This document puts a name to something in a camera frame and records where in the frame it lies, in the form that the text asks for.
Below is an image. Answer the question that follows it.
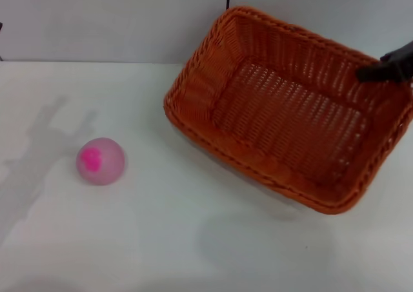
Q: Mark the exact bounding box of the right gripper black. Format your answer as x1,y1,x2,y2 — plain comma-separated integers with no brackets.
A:
356,39,413,83

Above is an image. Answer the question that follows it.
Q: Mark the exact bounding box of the orange woven plastic basket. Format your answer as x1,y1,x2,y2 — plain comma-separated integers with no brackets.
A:
163,5,413,215

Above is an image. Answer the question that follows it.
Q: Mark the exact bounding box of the pink ball with magenta mark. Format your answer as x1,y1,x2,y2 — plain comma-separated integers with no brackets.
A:
76,137,126,187

